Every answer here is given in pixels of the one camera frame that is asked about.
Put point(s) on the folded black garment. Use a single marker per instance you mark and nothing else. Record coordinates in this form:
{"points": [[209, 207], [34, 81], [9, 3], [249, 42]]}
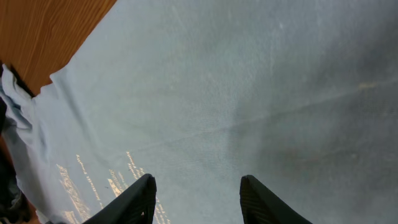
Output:
{"points": [[14, 206]]}

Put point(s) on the light blue printed t-shirt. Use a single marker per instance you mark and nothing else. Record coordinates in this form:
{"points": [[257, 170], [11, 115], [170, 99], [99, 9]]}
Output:
{"points": [[300, 94]]}

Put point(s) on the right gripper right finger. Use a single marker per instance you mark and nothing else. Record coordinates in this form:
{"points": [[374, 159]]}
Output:
{"points": [[259, 205]]}

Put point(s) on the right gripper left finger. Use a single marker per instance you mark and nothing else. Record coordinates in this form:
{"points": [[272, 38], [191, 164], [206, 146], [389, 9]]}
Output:
{"points": [[136, 205]]}

